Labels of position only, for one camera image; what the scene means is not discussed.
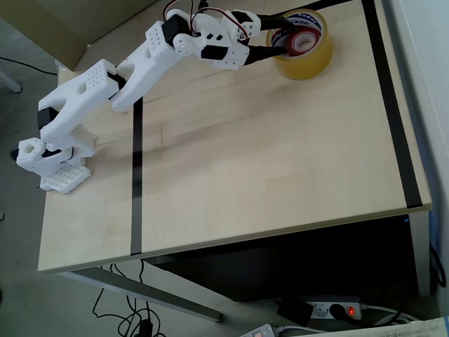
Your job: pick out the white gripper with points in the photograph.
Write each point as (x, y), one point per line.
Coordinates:
(242, 47)

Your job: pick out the red tape roll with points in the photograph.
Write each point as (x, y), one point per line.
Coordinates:
(294, 40)

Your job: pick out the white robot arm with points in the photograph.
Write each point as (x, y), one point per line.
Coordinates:
(140, 77)

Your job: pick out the yellow tape roll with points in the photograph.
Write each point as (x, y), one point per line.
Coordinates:
(308, 66)

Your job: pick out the black module green LED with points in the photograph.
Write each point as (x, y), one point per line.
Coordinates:
(202, 3)

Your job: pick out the gray table leg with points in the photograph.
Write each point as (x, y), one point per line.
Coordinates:
(421, 256)

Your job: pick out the black power adapter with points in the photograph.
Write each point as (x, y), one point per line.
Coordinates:
(294, 312)

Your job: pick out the black round plug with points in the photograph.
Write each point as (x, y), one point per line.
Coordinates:
(337, 311)

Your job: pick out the gray table foot beam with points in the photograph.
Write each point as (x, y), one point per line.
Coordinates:
(147, 293)

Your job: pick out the white printed paper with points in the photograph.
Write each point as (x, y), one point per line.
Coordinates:
(386, 330)

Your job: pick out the white gridded base plate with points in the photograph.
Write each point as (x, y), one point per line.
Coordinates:
(65, 177)

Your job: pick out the white power strip red switch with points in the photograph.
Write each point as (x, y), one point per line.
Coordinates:
(324, 310)

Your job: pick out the white power strip orange switch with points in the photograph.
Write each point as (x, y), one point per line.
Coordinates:
(261, 330)

